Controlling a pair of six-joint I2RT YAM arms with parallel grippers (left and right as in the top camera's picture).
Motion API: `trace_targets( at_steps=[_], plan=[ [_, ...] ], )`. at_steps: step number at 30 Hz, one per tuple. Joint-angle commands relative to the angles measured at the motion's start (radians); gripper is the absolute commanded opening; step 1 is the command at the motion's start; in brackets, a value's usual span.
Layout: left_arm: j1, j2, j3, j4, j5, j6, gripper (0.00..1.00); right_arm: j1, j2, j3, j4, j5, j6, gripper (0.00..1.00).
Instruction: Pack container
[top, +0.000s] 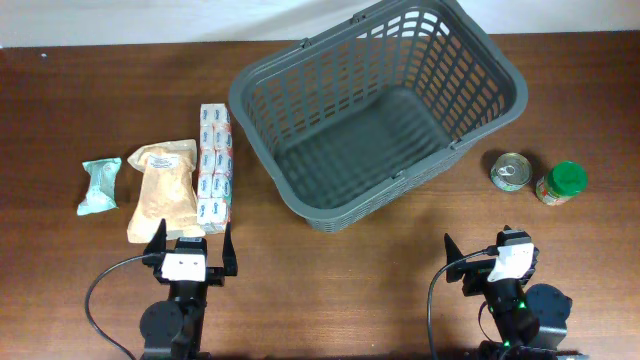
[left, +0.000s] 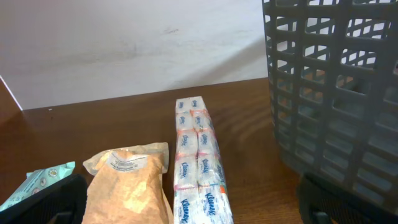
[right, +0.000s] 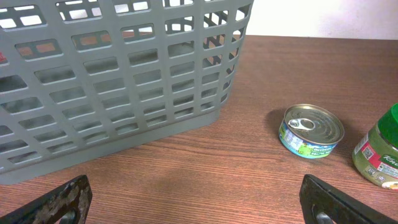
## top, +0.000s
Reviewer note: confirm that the multipack of tissue packets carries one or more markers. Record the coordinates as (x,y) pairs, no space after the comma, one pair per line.
(215,169)

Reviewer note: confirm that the grey plastic shopping basket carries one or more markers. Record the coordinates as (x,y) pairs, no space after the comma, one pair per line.
(348,120)

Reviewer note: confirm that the small teal packet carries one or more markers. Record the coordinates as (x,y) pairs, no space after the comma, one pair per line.
(100,195)

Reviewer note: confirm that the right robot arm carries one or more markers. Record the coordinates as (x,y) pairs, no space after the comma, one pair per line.
(531,322)

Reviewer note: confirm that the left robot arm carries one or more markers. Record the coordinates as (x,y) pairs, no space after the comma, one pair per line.
(172,328)

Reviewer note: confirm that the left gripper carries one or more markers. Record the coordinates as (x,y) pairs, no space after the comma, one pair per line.
(216,276)

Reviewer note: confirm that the jar with green lid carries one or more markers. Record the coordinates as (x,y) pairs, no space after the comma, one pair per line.
(563,182)

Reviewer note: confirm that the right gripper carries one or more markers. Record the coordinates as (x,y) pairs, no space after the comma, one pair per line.
(478,275)

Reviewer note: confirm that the tin can with pull tab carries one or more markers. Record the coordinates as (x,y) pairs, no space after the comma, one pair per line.
(511,172)

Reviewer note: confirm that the beige powder food pouch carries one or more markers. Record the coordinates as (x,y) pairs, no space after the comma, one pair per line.
(167,193)

